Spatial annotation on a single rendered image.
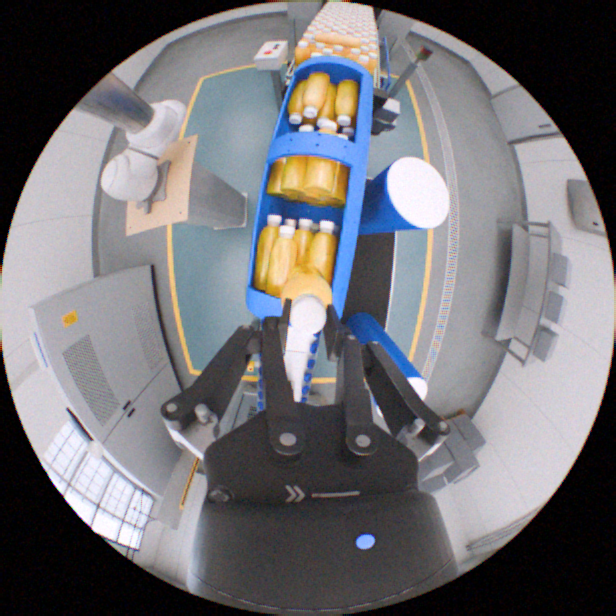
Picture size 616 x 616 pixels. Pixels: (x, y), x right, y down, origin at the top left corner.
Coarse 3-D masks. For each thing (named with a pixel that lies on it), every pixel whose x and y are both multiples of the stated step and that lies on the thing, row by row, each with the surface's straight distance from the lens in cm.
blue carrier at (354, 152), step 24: (312, 72) 86; (336, 72) 84; (360, 72) 77; (288, 96) 78; (360, 96) 67; (288, 120) 78; (360, 120) 59; (288, 144) 51; (312, 144) 49; (336, 144) 50; (360, 144) 55; (264, 168) 58; (360, 168) 53; (264, 192) 61; (360, 192) 52; (264, 216) 62; (288, 216) 69; (312, 216) 71; (336, 216) 68; (336, 264) 47; (336, 288) 48; (264, 312) 48
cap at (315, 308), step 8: (296, 304) 21; (304, 304) 21; (312, 304) 21; (320, 304) 21; (296, 312) 21; (304, 312) 21; (312, 312) 21; (320, 312) 21; (296, 320) 21; (304, 320) 21; (312, 320) 21; (320, 320) 21; (296, 328) 21; (304, 328) 22; (312, 328) 22; (320, 328) 22
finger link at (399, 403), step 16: (384, 352) 15; (368, 368) 16; (384, 368) 13; (368, 384) 15; (384, 384) 13; (400, 384) 12; (384, 400) 13; (400, 400) 11; (416, 400) 12; (384, 416) 13; (400, 416) 12; (416, 416) 11; (432, 416) 11; (432, 432) 10; (448, 432) 11
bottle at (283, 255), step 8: (280, 232) 53; (280, 240) 51; (288, 240) 51; (272, 248) 52; (280, 248) 50; (288, 248) 50; (296, 248) 52; (272, 256) 51; (280, 256) 50; (288, 256) 50; (296, 256) 52; (272, 264) 51; (280, 264) 50; (288, 264) 51; (272, 272) 51; (280, 272) 50; (288, 272) 51; (272, 280) 51; (280, 280) 51; (272, 288) 52; (280, 288) 51; (280, 296) 52
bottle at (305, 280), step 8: (304, 264) 39; (296, 272) 31; (304, 272) 28; (312, 272) 29; (320, 272) 36; (288, 280) 27; (296, 280) 26; (304, 280) 25; (312, 280) 25; (320, 280) 26; (288, 288) 25; (296, 288) 24; (304, 288) 24; (312, 288) 24; (320, 288) 24; (328, 288) 26; (288, 296) 24; (296, 296) 24; (304, 296) 22; (312, 296) 22; (320, 296) 24; (328, 296) 25
